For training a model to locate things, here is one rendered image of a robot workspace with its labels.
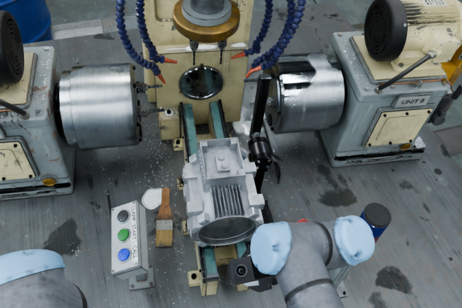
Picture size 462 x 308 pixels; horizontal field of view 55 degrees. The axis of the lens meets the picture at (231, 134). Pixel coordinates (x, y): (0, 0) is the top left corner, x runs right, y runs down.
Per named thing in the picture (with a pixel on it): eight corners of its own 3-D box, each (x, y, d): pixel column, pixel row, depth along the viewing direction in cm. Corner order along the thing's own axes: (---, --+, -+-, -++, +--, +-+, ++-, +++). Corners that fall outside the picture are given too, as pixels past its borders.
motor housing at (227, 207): (182, 188, 132) (181, 150, 117) (245, 182, 135) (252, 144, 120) (190, 252, 120) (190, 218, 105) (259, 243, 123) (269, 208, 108)
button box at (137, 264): (120, 216, 115) (109, 207, 111) (146, 207, 114) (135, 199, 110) (122, 280, 105) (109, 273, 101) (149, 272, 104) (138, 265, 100)
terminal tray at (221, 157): (197, 157, 121) (198, 140, 115) (236, 153, 122) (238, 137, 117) (203, 194, 113) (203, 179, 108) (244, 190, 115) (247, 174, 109)
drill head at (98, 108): (37, 109, 147) (14, 50, 128) (149, 101, 153) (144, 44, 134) (29, 172, 132) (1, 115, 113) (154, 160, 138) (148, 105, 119)
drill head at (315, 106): (235, 95, 158) (241, 39, 139) (344, 87, 165) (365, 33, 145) (248, 152, 143) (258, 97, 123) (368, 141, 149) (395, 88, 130)
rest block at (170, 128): (159, 128, 161) (157, 105, 152) (179, 126, 162) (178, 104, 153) (160, 140, 157) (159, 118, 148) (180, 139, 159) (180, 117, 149)
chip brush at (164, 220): (157, 188, 145) (157, 187, 144) (173, 188, 146) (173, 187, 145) (155, 248, 132) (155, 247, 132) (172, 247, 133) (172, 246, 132)
